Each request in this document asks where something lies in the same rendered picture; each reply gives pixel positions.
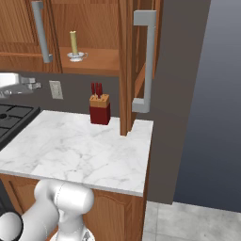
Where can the wooden base cabinet door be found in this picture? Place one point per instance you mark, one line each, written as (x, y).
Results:
(109, 216)

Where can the closed wooden cabinet door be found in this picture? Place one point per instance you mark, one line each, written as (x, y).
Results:
(25, 34)

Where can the black hob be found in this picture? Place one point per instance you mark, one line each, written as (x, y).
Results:
(11, 120)

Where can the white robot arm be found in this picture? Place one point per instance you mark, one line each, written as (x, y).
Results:
(56, 204)

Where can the open wooden cabinet door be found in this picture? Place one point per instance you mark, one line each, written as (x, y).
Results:
(128, 62)

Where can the yellow candle in white holder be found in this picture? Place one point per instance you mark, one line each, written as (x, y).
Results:
(74, 47)

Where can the white wall socket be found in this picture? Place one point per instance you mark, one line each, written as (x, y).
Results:
(56, 89)

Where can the red knife block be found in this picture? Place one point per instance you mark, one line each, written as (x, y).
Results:
(99, 109)

